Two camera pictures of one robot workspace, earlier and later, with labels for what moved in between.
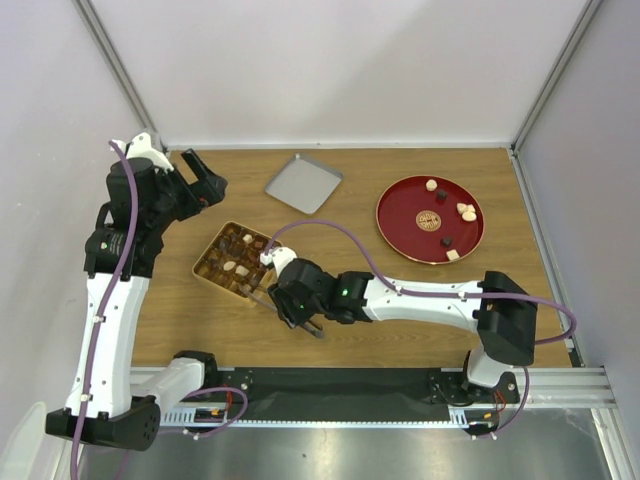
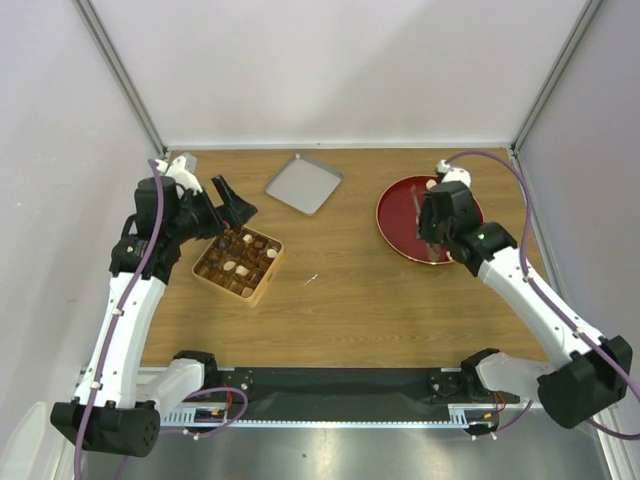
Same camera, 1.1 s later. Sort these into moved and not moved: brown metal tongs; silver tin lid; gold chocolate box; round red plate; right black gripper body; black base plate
Moved: right black gripper body; brown metal tongs
Not moved: black base plate; gold chocolate box; silver tin lid; round red plate
